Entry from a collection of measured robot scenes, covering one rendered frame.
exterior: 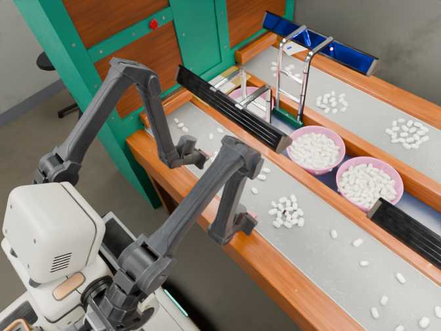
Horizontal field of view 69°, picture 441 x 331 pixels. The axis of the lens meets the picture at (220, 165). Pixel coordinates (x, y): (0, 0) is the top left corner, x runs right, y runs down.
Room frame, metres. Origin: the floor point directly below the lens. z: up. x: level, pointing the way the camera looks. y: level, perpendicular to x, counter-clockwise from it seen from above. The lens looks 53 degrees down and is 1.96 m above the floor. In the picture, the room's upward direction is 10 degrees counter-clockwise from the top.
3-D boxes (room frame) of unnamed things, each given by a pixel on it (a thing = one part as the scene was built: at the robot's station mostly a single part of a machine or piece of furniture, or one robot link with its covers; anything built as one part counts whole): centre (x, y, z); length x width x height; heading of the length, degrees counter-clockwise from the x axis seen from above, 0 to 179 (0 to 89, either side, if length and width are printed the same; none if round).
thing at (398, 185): (0.67, -0.61, 0.72); 0.27 x 0.27 x 0.10
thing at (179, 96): (1.29, 0.23, 0.83); 0.30 x 0.06 x 0.07; 124
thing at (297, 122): (1.23, -0.47, 0.90); 0.20 x 0.19 x 0.45; 34
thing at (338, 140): (0.90, -0.45, 0.72); 0.27 x 0.27 x 0.10
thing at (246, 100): (1.00, -0.14, 0.90); 0.20 x 0.19 x 0.45; 34
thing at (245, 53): (1.68, -0.33, 0.83); 0.30 x 0.06 x 0.07; 124
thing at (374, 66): (1.28, -0.53, 1.08); 0.62 x 0.08 x 0.07; 34
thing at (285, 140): (0.96, -0.07, 1.08); 0.62 x 0.08 x 0.07; 34
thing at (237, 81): (1.44, -0.08, 0.77); 0.33 x 0.15 x 0.01; 124
